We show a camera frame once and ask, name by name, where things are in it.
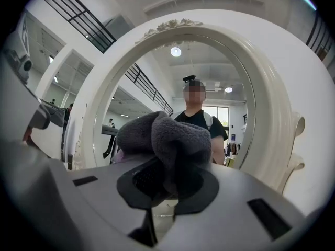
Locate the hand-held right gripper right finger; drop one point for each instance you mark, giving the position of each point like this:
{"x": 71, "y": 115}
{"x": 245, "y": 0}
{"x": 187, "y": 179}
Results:
{"x": 235, "y": 218}

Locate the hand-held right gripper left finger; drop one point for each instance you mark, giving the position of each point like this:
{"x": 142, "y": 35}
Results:
{"x": 78, "y": 205}

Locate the grey fleece cloth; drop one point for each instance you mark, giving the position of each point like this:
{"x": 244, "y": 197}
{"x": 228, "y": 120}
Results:
{"x": 178, "y": 137}

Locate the white oval ornate mirror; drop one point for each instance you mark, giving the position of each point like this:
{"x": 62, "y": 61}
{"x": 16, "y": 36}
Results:
{"x": 264, "y": 88}

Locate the dark nail polish bottle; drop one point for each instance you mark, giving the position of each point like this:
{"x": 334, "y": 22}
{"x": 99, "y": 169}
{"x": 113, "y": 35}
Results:
{"x": 70, "y": 162}

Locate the black and white machine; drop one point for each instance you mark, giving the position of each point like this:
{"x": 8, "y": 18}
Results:
{"x": 15, "y": 101}

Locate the black metal railing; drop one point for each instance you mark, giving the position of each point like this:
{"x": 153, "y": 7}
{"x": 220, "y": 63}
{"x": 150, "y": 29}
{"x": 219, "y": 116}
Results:
{"x": 108, "y": 42}
{"x": 318, "y": 35}

